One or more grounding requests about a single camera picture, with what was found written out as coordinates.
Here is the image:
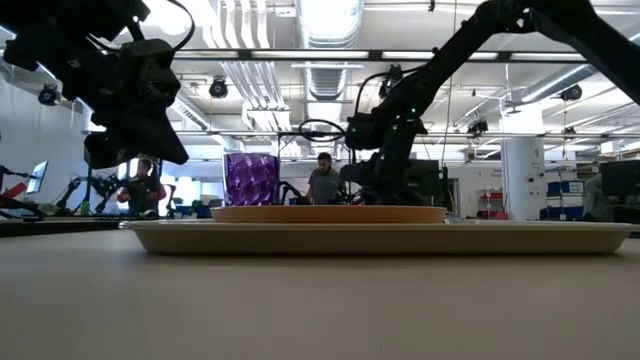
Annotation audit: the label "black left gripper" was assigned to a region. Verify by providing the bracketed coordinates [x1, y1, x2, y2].
[4, 19, 190, 170]

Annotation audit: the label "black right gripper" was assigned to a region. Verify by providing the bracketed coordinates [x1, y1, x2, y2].
[339, 99, 429, 206]

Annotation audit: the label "beige plastic tray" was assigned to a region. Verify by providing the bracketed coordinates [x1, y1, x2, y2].
[118, 218, 640, 256]

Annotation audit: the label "orange plate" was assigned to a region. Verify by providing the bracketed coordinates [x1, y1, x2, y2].
[210, 204, 448, 225]

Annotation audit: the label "purple faceted cup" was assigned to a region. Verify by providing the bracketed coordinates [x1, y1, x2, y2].
[222, 152, 282, 207]

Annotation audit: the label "large black monitor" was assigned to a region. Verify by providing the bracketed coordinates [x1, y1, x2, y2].
[410, 158, 450, 206]

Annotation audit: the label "person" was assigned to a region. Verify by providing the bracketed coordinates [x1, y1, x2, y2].
[305, 152, 347, 206]
[117, 158, 167, 219]

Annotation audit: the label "small bright computer monitor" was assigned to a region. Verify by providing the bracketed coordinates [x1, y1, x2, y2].
[25, 159, 50, 196]

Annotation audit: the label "red shelf unit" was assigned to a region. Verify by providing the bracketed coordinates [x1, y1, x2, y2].
[477, 188, 507, 221]

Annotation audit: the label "white pillar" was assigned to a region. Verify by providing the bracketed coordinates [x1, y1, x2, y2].
[501, 104, 547, 222]

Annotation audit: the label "blue storage bins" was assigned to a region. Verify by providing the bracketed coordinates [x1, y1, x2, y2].
[547, 178, 587, 222]

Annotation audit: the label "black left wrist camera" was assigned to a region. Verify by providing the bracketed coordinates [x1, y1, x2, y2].
[118, 38, 182, 109]

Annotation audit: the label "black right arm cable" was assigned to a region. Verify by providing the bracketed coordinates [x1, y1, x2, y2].
[298, 118, 352, 144]

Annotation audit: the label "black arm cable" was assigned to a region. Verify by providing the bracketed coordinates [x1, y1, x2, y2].
[298, 118, 352, 144]
[164, 0, 197, 52]

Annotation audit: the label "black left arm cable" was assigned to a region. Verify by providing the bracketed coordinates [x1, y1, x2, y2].
[164, 0, 197, 52]

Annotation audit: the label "black frame light bar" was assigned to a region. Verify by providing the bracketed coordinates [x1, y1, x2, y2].
[172, 48, 587, 64]

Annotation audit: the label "silver ceiling duct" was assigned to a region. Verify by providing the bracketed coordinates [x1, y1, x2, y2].
[294, 0, 366, 101]

